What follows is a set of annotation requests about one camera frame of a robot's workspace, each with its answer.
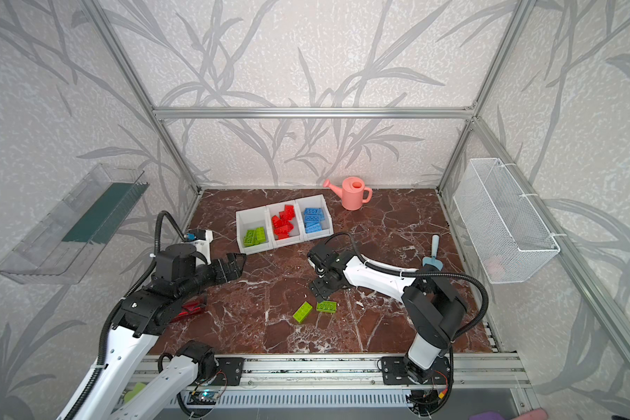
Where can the blue brick bottom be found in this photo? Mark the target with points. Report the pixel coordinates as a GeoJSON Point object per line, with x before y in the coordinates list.
{"type": "Point", "coordinates": [313, 228]}

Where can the white wire basket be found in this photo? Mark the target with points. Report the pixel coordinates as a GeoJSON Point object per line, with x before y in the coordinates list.
{"type": "Point", "coordinates": [510, 238]}

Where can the red cylinder tool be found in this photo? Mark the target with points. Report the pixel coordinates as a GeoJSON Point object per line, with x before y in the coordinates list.
{"type": "Point", "coordinates": [191, 308]}

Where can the left white bin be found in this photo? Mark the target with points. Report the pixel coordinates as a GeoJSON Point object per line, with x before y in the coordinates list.
{"type": "Point", "coordinates": [251, 219]}

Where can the green brick studs-down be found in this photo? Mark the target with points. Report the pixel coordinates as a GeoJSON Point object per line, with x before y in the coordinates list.
{"type": "Point", "coordinates": [260, 236]}

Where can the white bin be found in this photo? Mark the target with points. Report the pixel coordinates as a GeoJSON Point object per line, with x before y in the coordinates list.
{"type": "Point", "coordinates": [317, 201]}
{"type": "Point", "coordinates": [295, 234]}
{"type": "Point", "coordinates": [251, 219]}

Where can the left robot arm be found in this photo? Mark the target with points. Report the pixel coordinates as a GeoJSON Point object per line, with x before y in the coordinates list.
{"type": "Point", "coordinates": [130, 331]}

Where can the light blue trowel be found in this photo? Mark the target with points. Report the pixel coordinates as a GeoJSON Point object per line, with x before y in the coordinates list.
{"type": "Point", "coordinates": [432, 260]}

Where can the green brick bottom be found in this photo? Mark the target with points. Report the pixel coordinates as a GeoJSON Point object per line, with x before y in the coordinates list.
{"type": "Point", "coordinates": [303, 312]}

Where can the middle white bin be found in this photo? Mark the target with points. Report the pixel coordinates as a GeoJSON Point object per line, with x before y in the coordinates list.
{"type": "Point", "coordinates": [295, 234]}

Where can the blue brick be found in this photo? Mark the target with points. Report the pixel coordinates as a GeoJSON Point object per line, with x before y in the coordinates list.
{"type": "Point", "coordinates": [314, 212]}
{"type": "Point", "coordinates": [313, 228]}
{"type": "Point", "coordinates": [309, 220]}

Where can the pink watering can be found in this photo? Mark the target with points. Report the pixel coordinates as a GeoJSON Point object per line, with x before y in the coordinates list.
{"type": "Point", "coordinates": [353, 192]}

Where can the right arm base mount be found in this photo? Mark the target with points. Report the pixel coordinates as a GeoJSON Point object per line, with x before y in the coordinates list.
{"type": "Point", "coordinates": [399, 370]}

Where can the green brick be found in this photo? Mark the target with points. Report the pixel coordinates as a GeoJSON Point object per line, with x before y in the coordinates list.
{"type": "Point", "coordinates": [249, 238]}
{"type": "Point", "coordinates": [327, 307]}
{"type": "Point", "coordinates": [303, 312]}

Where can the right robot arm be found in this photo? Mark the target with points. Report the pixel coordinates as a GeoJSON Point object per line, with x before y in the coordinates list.
{"type": "Point", "coordinates": [435, 307]}

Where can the aluminium front rail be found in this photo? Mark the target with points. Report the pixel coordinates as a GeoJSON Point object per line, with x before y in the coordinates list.
{"type": "Point", "coordinates": [359, 372]}

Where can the right white bin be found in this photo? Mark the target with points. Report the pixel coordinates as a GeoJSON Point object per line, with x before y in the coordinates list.
{"type": "Point", "coordinates": [317, 201]}

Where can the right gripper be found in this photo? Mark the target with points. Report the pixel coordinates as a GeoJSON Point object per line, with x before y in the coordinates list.
{"type": "Point", "coordinates": [320, 283]}

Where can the green toy shovel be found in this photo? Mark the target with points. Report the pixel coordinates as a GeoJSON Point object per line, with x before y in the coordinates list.
{"type": "Point", "coordinates": [130, 394]}

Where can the clear wall shelf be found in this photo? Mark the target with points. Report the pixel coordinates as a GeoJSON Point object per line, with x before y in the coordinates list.
{"type": "Point", "coordinates": [62, 247]}

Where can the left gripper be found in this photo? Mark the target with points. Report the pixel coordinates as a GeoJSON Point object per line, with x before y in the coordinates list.
{"type": "Point", "coordinates": [223, 268]}

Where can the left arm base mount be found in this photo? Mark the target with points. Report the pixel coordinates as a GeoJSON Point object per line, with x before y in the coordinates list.
{"type": "Point", "coordinates": [223, 371]}

